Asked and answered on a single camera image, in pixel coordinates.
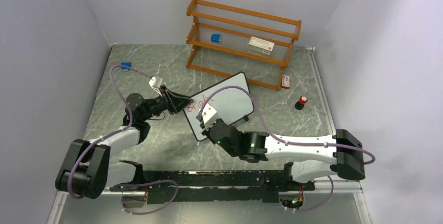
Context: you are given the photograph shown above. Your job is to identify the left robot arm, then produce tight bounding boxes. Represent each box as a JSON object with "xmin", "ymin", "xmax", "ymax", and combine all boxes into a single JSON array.
[{"xmin": 55, "ymin": 85, "xmax": 193, "ymax": 199}]

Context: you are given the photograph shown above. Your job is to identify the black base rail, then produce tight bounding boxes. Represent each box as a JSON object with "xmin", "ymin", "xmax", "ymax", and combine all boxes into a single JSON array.
[{"xmin": 110, "ymin": 168, "xmax": 315, "ymax": 204}]

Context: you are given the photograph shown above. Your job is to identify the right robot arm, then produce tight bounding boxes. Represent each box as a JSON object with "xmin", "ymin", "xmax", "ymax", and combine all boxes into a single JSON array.
[{"xmin": 202, "ymin": 119, "xmax": 366, "ymax": 190}]

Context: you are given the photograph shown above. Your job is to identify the aluminium frame rail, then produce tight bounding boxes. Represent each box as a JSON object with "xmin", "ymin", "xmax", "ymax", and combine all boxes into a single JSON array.
[{"xmin": 50, "ymin": 44, "xmax": 370, "ymax": 223}]

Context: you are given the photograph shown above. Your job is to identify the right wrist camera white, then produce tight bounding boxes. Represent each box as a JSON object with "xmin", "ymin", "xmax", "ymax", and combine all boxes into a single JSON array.
[{"xmin": 196, "ymin": 104, "xmax": 220, "ymax": 131}]

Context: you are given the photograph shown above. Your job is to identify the white red box on rack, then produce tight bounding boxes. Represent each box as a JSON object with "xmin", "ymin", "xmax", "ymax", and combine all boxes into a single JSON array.
[{"xmin": 247, "ymin": 37, "xmax": 275, "ymax": 56}]

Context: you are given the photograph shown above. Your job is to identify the blue eraser on table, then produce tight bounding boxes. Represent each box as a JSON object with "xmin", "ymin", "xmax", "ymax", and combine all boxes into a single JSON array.
[{"xmin": 121, "ymin": 62, "xmax": 132, "ymax": 72}]

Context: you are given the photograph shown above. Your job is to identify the small red white box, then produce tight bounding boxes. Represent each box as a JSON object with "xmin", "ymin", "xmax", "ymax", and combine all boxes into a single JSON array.
[{"xmin": 281, "ymin": 75, "xmax": 290, "ymax": 89}]

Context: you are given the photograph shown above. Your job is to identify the red emergency stop button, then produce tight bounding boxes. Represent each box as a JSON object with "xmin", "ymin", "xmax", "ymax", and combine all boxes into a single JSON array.
[{"xmin": 294, "ymin": 96, "xmax": 308, "ymax": 110}]

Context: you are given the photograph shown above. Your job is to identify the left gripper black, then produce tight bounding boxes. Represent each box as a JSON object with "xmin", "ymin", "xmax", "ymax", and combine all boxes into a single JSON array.
[{"xmin": 141, "ymin": 85, "xmax": 193, "ymax": 121}]

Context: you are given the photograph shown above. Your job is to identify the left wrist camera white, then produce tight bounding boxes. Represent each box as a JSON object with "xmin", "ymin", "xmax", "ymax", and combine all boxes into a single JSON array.
[{"xmin": 149, "ymin": 75, "xmax": 166, "ymax": 96}]

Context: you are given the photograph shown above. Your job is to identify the wooden two-tier rack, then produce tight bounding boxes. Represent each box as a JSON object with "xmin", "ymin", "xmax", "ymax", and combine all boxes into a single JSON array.
[{"xmin": 186, "ymin": 0, "xmax": 302, "ymax": 90}]

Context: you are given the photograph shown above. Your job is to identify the blue eraser on rack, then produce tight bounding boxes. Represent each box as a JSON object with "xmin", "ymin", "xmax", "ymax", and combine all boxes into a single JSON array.
[{"xmin": 211, "ymin": 33, "xmax": 223, "ymax": 44}]

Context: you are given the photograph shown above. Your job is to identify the whiteboard with black frame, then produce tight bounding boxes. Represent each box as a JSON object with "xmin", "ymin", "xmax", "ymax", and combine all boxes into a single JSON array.
[{"xmin": 184, "ymin": 72, "xmax": 254, "ymax": 141}]

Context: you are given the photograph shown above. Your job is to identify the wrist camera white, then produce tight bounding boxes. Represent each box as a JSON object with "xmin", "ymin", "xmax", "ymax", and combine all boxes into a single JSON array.
[
  {"xmin": 149, "ymin": 75, "xmax": 166, "ymax": 96},
  {"xmin": 196, "ymin": 104, "xmax": 220, "ymax": 131}
]

